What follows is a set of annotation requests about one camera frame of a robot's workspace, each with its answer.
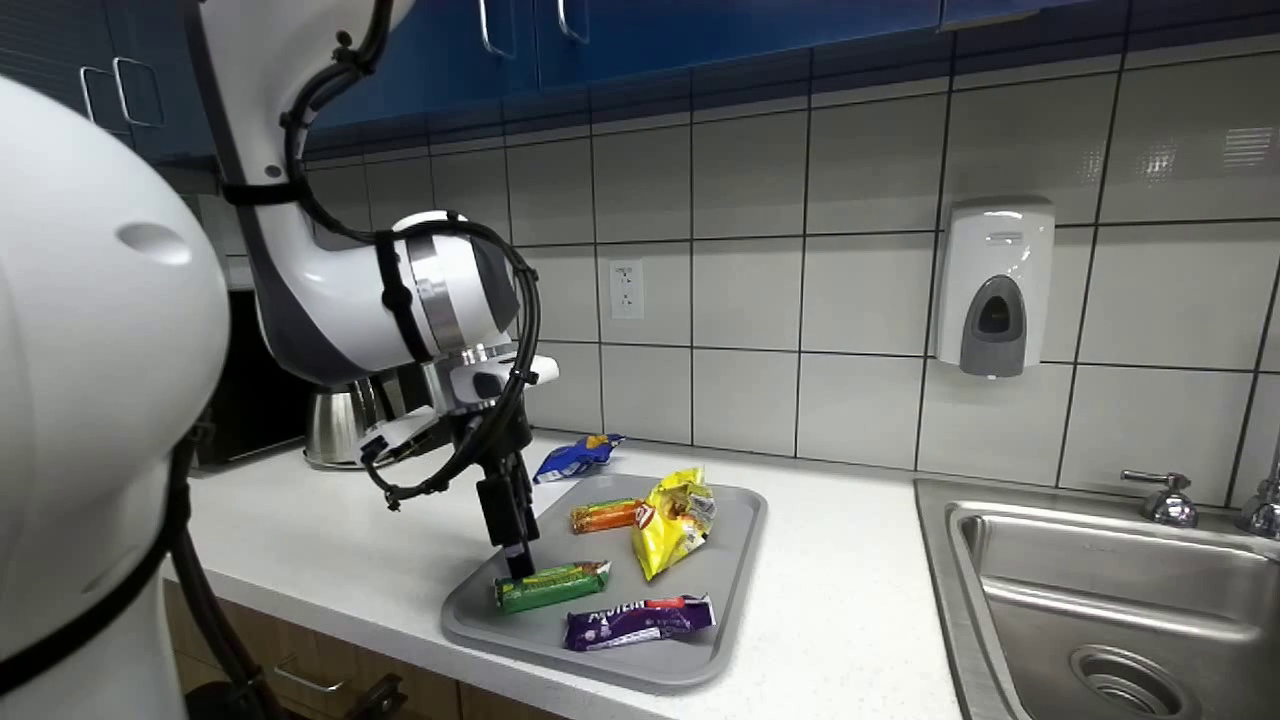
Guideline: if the blue snack packet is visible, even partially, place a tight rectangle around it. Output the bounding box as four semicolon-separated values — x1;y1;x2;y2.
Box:
533;433;627;485

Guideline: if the orange snack bar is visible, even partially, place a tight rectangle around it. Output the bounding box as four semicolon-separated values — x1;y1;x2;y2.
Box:
570;498;646;535

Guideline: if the green snack bar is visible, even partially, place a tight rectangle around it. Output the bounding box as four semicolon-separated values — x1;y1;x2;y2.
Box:
494;560;612;614

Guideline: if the yellow chip bag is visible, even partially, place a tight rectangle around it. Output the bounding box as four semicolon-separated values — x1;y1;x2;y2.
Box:
632;467;718;582

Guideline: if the purple snack bar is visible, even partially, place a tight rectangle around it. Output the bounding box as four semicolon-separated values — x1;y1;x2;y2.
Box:
564;594;717;653

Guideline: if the steel kettle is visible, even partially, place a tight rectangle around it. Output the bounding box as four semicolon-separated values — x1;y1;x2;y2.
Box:
304;376;403;470

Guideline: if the grey plastic tray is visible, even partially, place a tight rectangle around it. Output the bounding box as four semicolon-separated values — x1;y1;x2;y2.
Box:
440;472;769;695

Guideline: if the wooden drawer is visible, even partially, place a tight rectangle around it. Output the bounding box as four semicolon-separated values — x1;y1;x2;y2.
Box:
163;580;463;720

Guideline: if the black microwave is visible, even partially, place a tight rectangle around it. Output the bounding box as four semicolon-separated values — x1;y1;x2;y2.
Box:
194;290;313;467

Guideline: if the white soap dispenser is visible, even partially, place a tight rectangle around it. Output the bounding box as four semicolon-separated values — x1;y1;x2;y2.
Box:
936;197;1056;379

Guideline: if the steel sink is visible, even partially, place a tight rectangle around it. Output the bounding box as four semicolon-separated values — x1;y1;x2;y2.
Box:
914;477;1280;720

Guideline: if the chrome tap lever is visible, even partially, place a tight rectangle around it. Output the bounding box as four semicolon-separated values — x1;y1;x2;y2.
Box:
1120;468;1200;529

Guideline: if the chrome tap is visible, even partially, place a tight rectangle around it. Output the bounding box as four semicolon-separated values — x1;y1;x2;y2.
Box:
1235;435;1280;541

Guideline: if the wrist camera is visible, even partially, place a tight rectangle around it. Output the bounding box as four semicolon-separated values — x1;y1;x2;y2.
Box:
358;404;443;467

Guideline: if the white wall socket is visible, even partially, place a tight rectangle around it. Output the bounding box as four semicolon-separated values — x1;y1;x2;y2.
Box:
609;259;646;321

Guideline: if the silver drawer handle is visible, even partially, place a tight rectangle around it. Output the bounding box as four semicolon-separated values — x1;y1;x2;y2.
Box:
271;660;347;697

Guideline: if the blue wall cabinet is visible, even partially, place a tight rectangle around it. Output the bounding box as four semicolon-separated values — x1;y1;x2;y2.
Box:
0;0;1280;169

